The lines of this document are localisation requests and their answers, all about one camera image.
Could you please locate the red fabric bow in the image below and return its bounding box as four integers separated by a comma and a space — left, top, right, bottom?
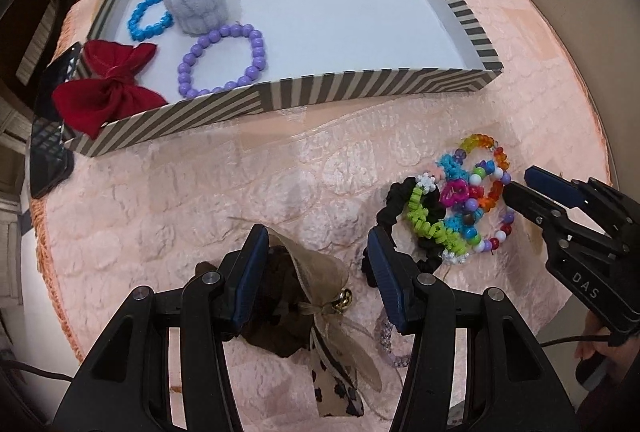
52, 40, 167, 140

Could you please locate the multicolour round bead bracelet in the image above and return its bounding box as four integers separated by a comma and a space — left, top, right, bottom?
462, 165, 516, 254

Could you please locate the purple braided hair tie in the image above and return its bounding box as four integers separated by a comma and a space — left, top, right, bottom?
373, 313, 414, 368

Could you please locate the black scrunchie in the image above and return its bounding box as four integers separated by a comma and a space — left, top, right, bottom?
361, 176, 446, 288

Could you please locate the rainbow orange bead bracelet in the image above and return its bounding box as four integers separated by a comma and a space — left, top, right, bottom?
458, 132, 511, 213

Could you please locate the black cable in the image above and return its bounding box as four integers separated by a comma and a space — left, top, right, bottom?
0, 358, 76, 382

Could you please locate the right hand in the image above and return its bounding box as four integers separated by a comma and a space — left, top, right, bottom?
575, 311, 639, 383

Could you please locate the brown scrunchie with bow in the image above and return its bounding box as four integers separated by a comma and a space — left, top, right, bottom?
194, 228, 384, 419

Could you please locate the pink quilted table cover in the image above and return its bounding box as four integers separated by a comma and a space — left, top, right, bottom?
28, 0, 614, 432

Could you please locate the blue pink bead bracelet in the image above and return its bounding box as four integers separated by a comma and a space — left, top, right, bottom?
437, 153, 486, 240

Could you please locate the striped white tray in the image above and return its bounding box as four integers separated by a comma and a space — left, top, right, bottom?
65, 0, 503, 157

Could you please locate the purple bead bracelet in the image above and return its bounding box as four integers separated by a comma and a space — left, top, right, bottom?
177, 22, 267, 101

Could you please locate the black smartphone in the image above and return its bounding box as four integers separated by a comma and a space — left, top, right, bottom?
28, 42, 81, 199

